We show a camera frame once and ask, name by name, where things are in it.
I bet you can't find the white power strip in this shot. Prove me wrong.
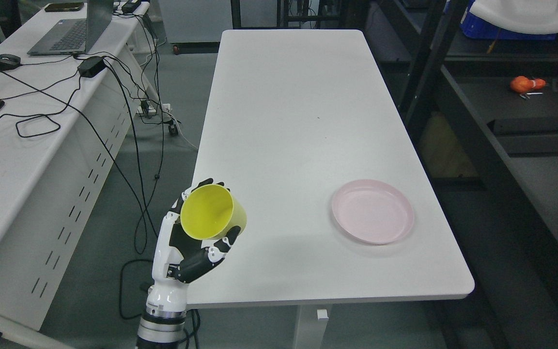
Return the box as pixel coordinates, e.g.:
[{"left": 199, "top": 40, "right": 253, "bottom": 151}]
[{"left": 137, "top": 101, "right": 172, "bottom": 118}]

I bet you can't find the pink plastic plate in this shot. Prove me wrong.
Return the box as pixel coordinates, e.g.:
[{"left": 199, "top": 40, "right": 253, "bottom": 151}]
[{"left": 331, "top": 179, "right": 415, "bottom": 245}]

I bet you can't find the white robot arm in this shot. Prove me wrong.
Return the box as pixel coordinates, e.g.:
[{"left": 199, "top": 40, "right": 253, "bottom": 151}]
[{"left": 135, "top": 313, "right": 186, "bottom": 349}]

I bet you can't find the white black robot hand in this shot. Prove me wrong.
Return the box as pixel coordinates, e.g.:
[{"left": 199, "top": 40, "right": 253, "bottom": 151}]
[{"left": 142, "top": 177, "right": 244, "bottom": 323}]

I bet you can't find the yellow plastic cup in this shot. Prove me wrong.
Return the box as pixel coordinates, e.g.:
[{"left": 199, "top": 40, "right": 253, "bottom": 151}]
[{"left": 180, "top": 184, "right": 248, "bottom": 240}]

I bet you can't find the black computer mouse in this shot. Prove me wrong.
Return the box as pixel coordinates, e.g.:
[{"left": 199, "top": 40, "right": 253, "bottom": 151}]
[{"left": 0, "top": 54, "right": 22, "bottom": 72}]

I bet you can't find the black power adapter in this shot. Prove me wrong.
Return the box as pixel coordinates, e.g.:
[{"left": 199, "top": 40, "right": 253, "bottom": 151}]
[{"left": 77, "top": 56, "right": 106, "bottom": 78}]

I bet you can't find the black smartphone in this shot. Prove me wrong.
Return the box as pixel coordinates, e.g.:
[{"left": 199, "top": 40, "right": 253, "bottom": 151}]
[{"left": 44, "top": 1, "right": 85, "bottom": 13}]

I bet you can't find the grey laptop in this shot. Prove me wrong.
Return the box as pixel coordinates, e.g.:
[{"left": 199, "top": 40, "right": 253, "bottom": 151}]
[{"left": 27, "top": 0, "right": 114, "bottom": 57}]

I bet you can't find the black looped cable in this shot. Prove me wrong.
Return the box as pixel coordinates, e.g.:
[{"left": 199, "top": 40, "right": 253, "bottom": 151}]
[{"left": 0, "top": 68, "right": 83, "bottom": 141}]

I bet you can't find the dark metal shelf rack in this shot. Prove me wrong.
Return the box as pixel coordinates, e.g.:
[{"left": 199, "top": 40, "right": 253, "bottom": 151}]
[{"left": 365, "top": 0, "right": 558, "bottom": 349}]

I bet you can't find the white folding table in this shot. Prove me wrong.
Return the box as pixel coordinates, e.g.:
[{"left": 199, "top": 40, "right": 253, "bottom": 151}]
[{"left": 188, "top": 29, "right": 475, "bottom": 348}]

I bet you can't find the white side desk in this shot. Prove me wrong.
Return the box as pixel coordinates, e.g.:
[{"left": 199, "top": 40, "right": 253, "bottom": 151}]
[{"left": 0, "top": 1, "right": 156, "bottom": 349}]

